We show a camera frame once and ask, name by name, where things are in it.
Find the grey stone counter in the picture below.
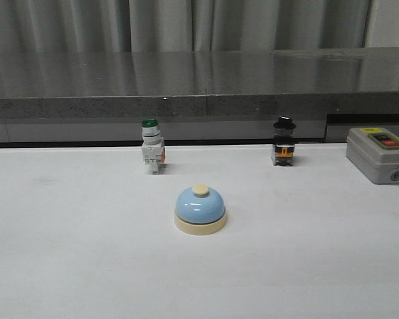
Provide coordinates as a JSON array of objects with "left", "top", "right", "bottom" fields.
[{"left": 0, "top": 48, "right": 399, "bottom": 146}]

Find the grey curtain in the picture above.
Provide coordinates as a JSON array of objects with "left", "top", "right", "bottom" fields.
[{"left": 0, "top": 1, "right": 399, "bottom": 53}]

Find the blue and cream desk bell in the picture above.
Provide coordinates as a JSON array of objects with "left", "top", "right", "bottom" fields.
[{"left": 174, "top": 183, "right": 227, "bottom": 235}]

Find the grey on-off switch box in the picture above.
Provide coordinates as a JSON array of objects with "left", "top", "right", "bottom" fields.
[{"left": 346, "top": 127, "right": 399, "bottom": 185}]

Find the black selector switch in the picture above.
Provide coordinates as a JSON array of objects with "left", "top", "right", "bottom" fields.
[{"left": 271, "top": 116, "right": 297, "bottom": 166}]

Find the green pushbutton switch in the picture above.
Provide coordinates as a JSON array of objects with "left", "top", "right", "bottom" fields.
[{"left": 141, "top": 118, "right": 166, "bottom": 174}]

